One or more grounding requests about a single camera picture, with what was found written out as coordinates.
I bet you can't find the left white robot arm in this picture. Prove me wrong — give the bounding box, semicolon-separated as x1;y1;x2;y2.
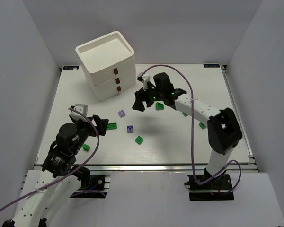
3;113;109;227

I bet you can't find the purple cable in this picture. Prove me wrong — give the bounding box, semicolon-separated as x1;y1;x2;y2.
142;65;242;193
0;107;100;222

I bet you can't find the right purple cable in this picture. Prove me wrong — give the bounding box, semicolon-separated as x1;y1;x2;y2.
142;65;242;193

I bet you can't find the white drawer cabinet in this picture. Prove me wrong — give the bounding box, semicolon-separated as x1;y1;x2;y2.
75;31;136;101

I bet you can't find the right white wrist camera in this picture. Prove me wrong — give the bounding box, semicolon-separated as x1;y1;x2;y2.
137;72;150;91

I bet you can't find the green lego plate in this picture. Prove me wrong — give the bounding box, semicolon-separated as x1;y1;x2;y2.
107;122;117;130

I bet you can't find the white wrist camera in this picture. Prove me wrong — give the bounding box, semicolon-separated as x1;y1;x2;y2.
137;72;150;91
69;104;88;122

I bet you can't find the aluminium table front rail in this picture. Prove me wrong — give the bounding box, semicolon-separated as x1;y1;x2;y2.
33;162;258;171

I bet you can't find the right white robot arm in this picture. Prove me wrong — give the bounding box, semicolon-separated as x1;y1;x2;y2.
132;72;243;178

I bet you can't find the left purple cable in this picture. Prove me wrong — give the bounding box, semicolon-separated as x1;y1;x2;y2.
0;107;100;222

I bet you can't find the purple studded lego brick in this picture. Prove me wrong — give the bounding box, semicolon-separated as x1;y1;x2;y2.
118;110;126;118

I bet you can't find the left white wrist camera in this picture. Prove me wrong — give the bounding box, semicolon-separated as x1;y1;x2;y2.
69;104;88;122

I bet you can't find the green square lego brick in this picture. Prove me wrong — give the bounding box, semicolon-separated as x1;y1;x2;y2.
135;136;144;145

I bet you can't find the purple upside-down lego brick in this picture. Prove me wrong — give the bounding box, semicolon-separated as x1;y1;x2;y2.
127;125;134;133

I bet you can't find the small green lego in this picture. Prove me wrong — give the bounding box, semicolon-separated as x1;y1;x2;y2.
199;122;206;129
82;144;90;151

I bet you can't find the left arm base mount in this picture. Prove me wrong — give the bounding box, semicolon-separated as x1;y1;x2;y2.
71;167;110;199

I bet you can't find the green sloped lego brick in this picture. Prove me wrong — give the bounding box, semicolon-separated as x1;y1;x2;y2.
155;102;164;110

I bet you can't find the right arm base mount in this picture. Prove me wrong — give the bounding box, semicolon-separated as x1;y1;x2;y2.
184;174;234;201

